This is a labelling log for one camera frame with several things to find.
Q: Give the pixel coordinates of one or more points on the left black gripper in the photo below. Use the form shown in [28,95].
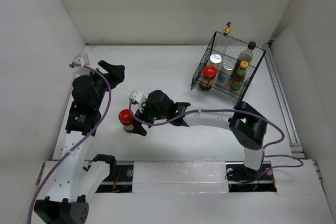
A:
[115,72]

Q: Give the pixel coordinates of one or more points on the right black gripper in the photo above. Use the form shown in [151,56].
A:
[142,115]

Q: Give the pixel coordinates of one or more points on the red lid jar front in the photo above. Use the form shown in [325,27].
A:
[125,118]

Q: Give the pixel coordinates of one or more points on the red lid jar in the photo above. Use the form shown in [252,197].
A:
[125,118]
[209,73]

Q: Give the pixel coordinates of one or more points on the red lid jar back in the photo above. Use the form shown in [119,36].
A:
[209,73]

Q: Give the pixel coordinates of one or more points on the silver lid shaker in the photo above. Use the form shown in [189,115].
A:
[215,60]
[225,71]

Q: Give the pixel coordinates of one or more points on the clear glass oil bottle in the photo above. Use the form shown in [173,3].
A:
[226,31]

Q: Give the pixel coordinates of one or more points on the green label sauce bottle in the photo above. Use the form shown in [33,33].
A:
[239,75]

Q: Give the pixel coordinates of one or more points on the dark soy sauce bottle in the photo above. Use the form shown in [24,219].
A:
[246,55]

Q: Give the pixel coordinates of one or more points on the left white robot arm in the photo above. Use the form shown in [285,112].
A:
[62,197]

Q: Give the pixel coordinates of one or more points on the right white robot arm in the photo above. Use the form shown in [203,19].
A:
[247,125]

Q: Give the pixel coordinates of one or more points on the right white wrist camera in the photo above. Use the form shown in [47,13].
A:
[137,98]

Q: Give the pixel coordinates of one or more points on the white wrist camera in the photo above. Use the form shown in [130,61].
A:
[137,98]
[81,60]

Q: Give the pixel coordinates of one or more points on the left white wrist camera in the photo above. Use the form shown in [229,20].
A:
[81,60]

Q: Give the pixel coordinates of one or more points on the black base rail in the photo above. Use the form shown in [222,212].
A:
[121,180]

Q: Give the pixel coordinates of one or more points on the black wire rack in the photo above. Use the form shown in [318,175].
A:
[229,49]

